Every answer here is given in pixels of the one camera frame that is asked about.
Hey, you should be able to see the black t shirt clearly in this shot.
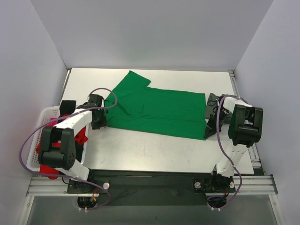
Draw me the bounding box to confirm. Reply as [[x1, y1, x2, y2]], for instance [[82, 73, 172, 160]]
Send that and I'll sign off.
[[59, 100, 88, 162]]

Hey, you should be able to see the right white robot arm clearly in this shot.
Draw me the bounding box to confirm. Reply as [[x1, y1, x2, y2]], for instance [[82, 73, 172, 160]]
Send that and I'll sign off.
[[204, 95, 263, 178]]

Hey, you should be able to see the folded dark grey t shirt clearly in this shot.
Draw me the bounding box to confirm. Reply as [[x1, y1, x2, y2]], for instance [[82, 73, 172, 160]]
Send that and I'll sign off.
[[205, 93, 232, 124]]

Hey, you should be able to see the pink t shirt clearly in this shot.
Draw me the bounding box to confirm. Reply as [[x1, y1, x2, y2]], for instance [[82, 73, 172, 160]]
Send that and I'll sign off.
[[48, 118, 61, 127]]

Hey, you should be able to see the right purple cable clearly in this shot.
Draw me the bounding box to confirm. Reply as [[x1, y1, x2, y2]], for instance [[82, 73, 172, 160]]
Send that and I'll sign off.
[[207, 94, 242, 209]]

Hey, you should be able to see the green t shirt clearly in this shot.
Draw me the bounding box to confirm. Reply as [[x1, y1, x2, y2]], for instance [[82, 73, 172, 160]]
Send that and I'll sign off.
[[105, 71, 206, 140]]

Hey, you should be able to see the red t shirt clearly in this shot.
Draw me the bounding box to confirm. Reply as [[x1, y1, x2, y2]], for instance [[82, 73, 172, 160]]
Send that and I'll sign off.
[[37, 122, 90, 180]]

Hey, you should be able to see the white plastic laundry basket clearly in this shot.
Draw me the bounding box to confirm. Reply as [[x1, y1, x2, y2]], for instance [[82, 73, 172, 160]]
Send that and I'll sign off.
[[26, 105, 90, 173]]

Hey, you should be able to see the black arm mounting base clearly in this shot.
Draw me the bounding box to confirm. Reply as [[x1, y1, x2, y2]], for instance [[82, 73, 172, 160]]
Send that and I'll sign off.
[[67, 170, 236, 207]]

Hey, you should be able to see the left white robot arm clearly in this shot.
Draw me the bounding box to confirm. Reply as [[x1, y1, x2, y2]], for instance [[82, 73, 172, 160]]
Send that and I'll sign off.
[[37, 94, 107, 193]]

